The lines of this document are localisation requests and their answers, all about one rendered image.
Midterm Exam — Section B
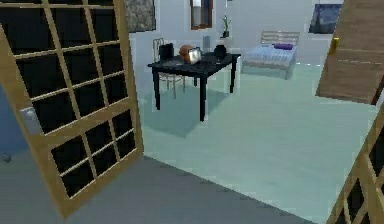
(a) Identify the grey metal chair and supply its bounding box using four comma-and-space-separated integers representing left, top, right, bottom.
152, 37, 186, 100

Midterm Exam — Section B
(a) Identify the black table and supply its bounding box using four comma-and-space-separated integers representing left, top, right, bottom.
147, 52, 242, 123

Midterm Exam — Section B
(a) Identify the orange ball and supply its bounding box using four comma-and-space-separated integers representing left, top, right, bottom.
178, 44, 195, 62

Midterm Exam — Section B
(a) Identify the black round pot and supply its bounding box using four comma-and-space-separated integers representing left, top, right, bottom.
213, 44, 228, 60

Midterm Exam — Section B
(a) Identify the green house plant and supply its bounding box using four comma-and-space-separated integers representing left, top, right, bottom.
221, 14, 232, 39

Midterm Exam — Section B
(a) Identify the bed with pale blue cover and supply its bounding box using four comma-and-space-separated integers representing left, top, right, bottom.
241, 30, 301, 81

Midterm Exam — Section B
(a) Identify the wooden framed window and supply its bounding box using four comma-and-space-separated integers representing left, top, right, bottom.
190, 0, 214, 31

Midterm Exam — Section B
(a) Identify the wooden glass-paned room door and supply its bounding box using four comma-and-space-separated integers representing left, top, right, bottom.
327, 105, 384, 224
0, 0, 145, 220

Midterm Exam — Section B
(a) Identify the grey framed picture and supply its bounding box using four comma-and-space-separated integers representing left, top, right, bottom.
124, 0, 157, 34

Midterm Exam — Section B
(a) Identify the purple pillow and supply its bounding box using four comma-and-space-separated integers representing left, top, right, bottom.
273, 42, 295, 51

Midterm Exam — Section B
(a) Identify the dark blue framed picture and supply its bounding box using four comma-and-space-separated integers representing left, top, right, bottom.
308, 3, 343, 35

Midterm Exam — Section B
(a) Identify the brown wooden room door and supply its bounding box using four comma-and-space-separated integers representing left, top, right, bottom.
315, 0, 384, 105

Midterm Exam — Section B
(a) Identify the yellow door handle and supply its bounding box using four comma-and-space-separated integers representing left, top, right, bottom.
328, 37, 341, 56

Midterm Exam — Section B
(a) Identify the grey door handle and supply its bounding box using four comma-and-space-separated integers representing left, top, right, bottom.
19, 106, 44, 136

